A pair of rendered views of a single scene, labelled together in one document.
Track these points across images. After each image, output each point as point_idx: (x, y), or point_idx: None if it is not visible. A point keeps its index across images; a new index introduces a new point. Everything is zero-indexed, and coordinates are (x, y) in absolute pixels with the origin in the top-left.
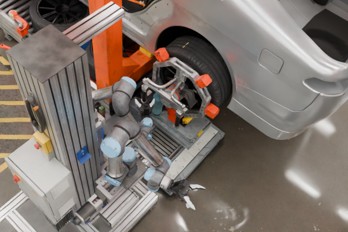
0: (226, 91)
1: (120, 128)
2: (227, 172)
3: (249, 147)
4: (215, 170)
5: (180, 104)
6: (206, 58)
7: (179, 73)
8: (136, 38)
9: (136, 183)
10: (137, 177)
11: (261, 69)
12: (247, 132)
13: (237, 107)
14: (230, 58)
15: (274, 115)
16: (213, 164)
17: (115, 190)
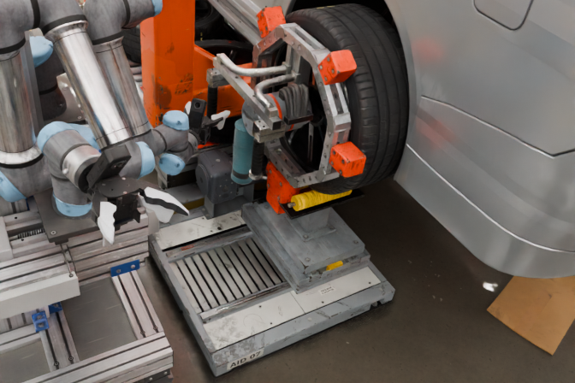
0: (393, 123)
1: None
2: (374, 375)
3: (446, 341)
4: (346, 361)
5: (266, 103)
6: (362, 30)
7: (293, 55)
8: (254, 33)
9: (140, 309)
10: (91, 225)
11: (478, 28)
12: (451, 309)
13: (414, 174)
14: (411, 18)
15: (499, 181)
16: (346, 347)
17: (26, 238)
